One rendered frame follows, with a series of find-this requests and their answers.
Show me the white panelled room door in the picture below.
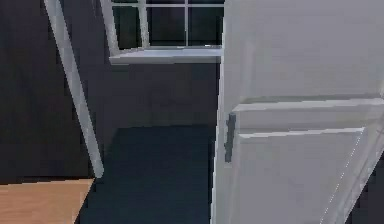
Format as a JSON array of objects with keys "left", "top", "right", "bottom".
[{"left": 209, "top": 0, "right": 384, "bottom": 224}]

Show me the white door frame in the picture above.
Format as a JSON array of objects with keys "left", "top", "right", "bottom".
[{"left": 43, "top": 0, "right": 106, "bottom": 180}]

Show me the grey door handle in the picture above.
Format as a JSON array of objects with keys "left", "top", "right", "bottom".
[{"left": 223, "top": 112, "right": 238, "bottom": 164}]

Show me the white framed window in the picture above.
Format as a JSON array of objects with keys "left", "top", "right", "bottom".
[{"left": 99, "top": 0, "right": 226, "bottom": 66}]

